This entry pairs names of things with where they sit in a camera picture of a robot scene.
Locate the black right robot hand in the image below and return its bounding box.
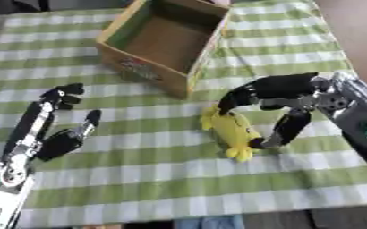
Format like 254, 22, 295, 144
215, 72, 323, 150

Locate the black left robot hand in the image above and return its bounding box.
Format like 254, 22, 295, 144
0, 82, 104, 164

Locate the yellow soft toy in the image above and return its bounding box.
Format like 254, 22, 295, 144
199, 103, 265, 163

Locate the tan cardboard box green inside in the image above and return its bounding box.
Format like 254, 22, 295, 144
94, 0, 234, 100

